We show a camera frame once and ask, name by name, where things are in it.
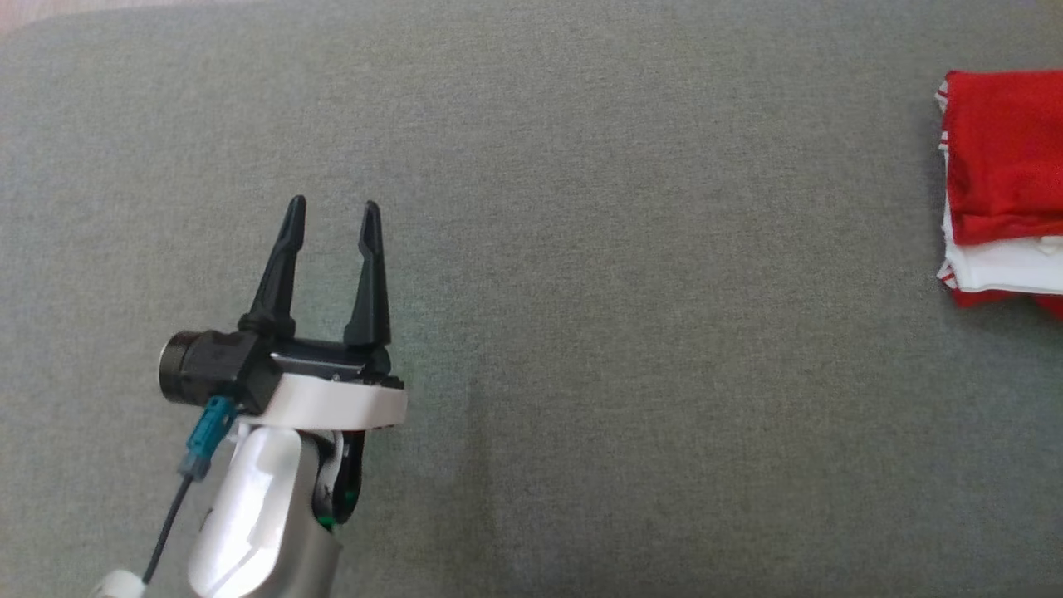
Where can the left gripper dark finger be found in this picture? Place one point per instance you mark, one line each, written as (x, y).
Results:
(278, 274)
(371, 299)

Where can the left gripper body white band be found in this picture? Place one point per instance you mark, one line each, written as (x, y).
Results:
(332, 403)

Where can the red basketball shorts white trim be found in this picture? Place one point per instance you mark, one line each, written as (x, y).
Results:
(976, 297)

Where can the red basketball jersey number 23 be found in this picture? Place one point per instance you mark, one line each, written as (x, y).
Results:
(1005, 158)

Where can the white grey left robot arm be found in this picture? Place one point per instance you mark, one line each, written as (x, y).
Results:
(249, 515)

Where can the grey fabric sofa seat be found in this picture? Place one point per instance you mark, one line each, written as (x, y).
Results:
(581, 332)

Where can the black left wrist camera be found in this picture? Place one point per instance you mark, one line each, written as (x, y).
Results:
(208, 370)

